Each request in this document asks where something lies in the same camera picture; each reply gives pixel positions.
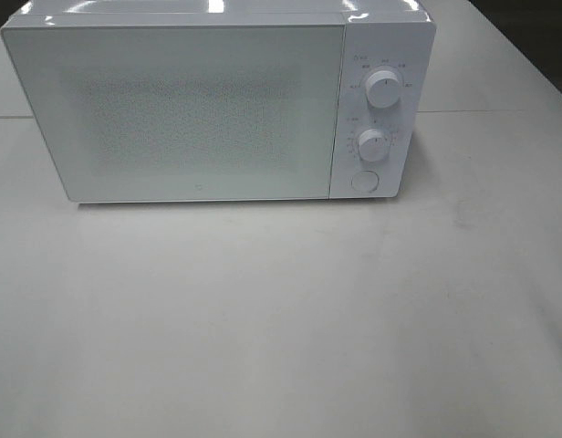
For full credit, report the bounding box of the white microwave oven body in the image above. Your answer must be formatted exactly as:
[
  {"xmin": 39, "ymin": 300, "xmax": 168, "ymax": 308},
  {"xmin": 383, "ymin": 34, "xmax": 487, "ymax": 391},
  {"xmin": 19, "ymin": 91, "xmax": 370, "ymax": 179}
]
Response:
[{"xmin": 0, "ymin": 1, "xmax": 436, "ymax": 202}]

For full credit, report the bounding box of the white round door button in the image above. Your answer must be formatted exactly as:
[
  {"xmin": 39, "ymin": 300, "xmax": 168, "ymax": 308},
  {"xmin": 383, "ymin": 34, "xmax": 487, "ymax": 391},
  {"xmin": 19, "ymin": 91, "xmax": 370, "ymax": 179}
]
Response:
[{"xmin": 351, "ymin": 171, "xmax": 380, "ymax": 193}]

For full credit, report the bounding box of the white round knob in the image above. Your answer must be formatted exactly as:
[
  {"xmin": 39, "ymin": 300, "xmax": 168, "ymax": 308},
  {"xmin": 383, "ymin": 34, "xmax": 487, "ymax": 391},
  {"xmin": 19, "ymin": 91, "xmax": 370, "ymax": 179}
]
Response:
[
  {"xmin": 362, "ymin": 66, "xmax": 403, "ymax": 110},
  {"xmin": 357, "ymin": 129, "xmax": 390, "ymax": 162}
]

